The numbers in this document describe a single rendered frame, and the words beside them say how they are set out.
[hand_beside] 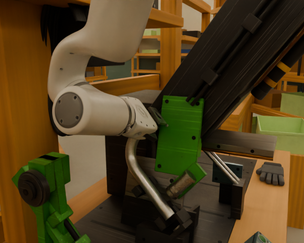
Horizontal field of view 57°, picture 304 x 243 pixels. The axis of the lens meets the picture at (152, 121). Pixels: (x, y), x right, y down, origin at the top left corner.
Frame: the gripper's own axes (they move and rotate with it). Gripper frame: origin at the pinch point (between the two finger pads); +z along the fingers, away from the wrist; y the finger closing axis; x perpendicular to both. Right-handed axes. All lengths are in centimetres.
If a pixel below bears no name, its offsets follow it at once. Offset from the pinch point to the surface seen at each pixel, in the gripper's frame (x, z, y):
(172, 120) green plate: -4.3, 2.7, -3.1
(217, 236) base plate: 6.3, 10.8, -34.2
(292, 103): -55, 282, 4
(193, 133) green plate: -7.0, 2.7, -9.4
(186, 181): 0.8, -0.7, -18.4
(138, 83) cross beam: 11, 51, 36
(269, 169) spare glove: -11, 57, -30
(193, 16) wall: -58, 817, 464
